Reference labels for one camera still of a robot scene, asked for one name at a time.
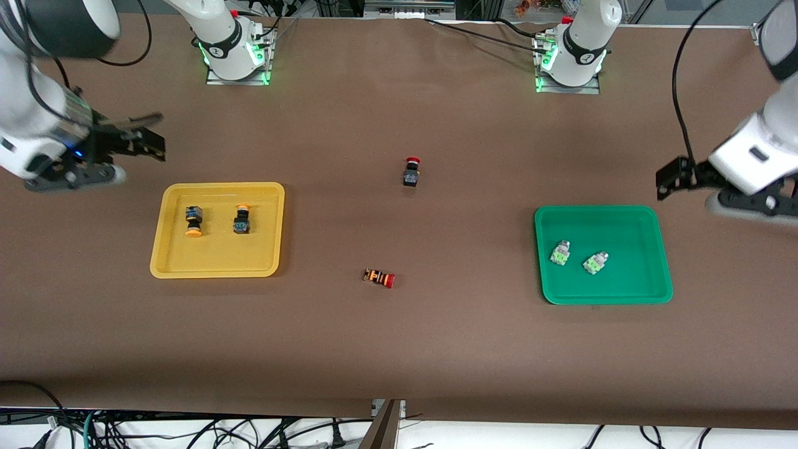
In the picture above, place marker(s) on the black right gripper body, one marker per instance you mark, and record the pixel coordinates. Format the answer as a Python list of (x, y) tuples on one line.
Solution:
[(101, 143)]

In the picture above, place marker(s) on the yellow push button switch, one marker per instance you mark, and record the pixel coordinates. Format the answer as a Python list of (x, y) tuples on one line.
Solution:
[(194, 222), (242, 220)]

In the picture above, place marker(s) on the green white button switch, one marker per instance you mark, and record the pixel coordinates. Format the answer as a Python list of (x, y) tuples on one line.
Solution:
[(595, 262), (560, 252)]

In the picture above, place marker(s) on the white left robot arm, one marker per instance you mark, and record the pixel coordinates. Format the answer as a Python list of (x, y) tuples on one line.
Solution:
[(760, 149)]

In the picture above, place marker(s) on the green plastic tray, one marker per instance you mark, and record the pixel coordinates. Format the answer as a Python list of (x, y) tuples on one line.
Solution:
[(623, 280)]

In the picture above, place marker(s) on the yellow plastic tray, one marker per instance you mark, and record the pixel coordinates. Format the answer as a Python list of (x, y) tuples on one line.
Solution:
[(218, 255)]

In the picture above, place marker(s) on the colourful background items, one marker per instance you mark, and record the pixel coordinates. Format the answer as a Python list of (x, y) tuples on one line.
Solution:
[(545, 6)]

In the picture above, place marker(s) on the red button black body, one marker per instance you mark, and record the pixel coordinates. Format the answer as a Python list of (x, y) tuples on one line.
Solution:
[(411, 172)]

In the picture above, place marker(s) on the red button orange body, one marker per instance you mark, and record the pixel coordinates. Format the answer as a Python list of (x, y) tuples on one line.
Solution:
[(379, 277)]

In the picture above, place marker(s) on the table cover sheet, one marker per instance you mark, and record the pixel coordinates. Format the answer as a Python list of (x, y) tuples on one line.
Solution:
[(399, 349)]

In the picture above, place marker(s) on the black power plug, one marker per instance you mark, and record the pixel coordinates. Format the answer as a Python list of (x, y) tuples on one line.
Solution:
[(338, 439)]

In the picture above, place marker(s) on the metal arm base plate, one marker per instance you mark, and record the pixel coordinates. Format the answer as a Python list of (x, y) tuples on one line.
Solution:
[(592, 89), (270, 62)]

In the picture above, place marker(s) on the aluminium frame profile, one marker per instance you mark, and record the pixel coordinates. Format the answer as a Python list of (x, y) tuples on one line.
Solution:
[(408, 9)]

